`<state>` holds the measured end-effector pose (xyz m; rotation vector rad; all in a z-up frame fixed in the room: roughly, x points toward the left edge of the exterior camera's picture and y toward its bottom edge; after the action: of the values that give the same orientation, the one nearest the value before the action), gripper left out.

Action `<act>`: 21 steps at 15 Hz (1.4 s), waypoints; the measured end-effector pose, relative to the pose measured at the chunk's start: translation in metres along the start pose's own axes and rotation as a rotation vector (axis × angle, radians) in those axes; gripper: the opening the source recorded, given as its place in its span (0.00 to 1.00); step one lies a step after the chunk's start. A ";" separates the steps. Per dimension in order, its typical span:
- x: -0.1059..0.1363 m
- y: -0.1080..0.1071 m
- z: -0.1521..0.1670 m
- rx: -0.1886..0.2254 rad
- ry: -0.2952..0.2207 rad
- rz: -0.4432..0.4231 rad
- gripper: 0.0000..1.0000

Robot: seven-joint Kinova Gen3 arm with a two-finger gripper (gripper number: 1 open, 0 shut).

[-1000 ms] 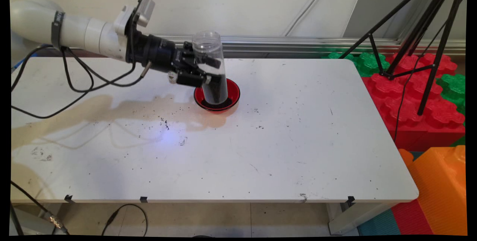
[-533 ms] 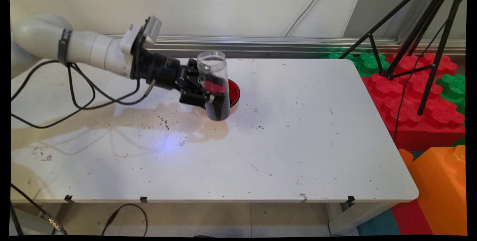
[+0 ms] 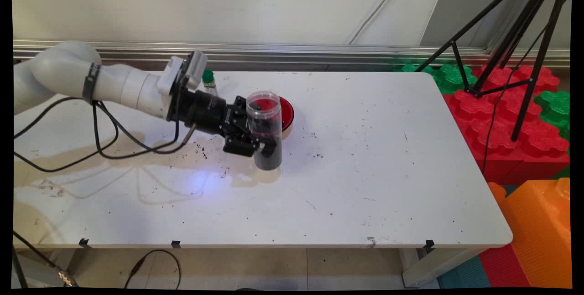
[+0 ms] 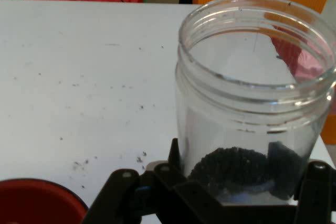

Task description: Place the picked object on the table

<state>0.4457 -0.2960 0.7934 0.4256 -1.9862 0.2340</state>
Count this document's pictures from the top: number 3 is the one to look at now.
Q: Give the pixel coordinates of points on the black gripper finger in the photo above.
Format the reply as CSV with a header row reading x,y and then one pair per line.
x,y
241,103
246,147

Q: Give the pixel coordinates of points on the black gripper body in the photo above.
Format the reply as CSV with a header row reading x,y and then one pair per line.
x,y
205,112

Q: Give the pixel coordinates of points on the clear jar of black seeds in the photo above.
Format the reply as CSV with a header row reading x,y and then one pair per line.
x,y
268,160

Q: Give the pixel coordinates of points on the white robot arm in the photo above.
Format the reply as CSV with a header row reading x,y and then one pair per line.
x,y
114,85

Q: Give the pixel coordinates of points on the green-capped spice bottle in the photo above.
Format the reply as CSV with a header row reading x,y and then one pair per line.
x,y
210,84

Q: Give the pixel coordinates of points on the red bowl with black rim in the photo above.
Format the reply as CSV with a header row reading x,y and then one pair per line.
x,y
288,115

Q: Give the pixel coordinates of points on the black table edge clip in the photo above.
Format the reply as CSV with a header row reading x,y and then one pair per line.
x,y
84,242
429,245
175,244

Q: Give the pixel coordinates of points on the green foam building block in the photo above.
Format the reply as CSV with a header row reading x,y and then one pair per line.
x,y
554,108
562,174
451,78
410,67

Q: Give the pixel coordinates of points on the white table leg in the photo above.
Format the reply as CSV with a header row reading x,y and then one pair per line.
x,y
45,263
433,267

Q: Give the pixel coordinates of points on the teal floor mat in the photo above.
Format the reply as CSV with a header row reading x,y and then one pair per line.
x,y
463,274

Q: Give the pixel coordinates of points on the small orange foam block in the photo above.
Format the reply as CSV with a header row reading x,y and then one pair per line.
x,y
496,192

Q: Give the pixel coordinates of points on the red floor mat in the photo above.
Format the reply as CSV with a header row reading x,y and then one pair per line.
x,y
502,270

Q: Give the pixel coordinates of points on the black tripod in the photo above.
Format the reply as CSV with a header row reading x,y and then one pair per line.
x,y
534,35

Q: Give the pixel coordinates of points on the large orange foam block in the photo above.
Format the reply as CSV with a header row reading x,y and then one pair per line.
x,y
538,235

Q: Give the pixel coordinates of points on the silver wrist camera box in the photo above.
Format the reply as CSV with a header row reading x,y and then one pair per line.
x,y
196,69

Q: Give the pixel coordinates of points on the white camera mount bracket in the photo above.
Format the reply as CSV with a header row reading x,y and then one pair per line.
x,y
169,76

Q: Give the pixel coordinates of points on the aluminium wall rail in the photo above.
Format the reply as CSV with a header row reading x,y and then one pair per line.
x,y
319,51

